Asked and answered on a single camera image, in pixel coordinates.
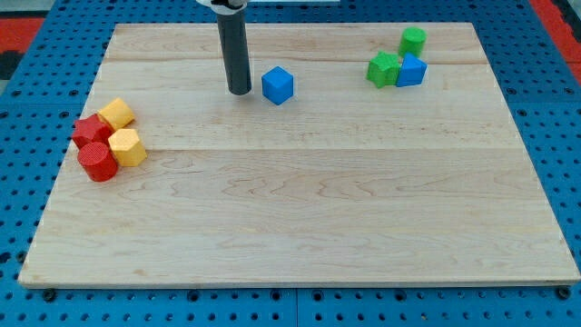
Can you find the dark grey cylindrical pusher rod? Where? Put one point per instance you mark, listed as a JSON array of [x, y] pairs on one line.
[[235, 53]]

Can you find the white rod mount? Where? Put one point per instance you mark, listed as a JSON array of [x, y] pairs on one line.
[[224, 4]]

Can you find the blue cube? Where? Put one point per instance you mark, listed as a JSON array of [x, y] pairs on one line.
[[277, 85]]

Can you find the green star block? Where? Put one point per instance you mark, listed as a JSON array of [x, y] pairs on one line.
[[383, 69]]

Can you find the red star block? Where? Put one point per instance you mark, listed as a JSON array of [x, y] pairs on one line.
[[90, 130]]

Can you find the yellow cylinder block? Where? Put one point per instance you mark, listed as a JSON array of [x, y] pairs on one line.
[[117, 114]]

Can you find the yellow hexagon block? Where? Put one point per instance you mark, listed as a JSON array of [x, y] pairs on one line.
[[127, 147]]

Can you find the green cylinder block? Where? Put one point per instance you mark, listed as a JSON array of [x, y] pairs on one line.
[[412, 41]]

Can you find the blue triangular block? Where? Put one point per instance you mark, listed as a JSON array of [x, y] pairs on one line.
[[412, 71]]

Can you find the red cylinder block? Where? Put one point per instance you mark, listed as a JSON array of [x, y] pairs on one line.
[[97, 161]]

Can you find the wooden board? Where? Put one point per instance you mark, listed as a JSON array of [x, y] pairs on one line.
[[343, 185]]

